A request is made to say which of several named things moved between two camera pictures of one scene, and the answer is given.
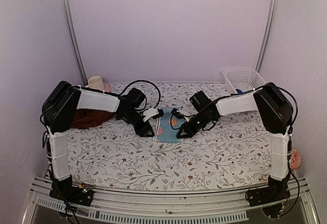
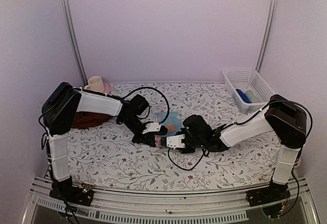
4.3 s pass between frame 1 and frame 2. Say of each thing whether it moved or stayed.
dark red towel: stayed
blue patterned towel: moved
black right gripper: moved
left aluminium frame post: stayed
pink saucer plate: stayed
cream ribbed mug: stayed
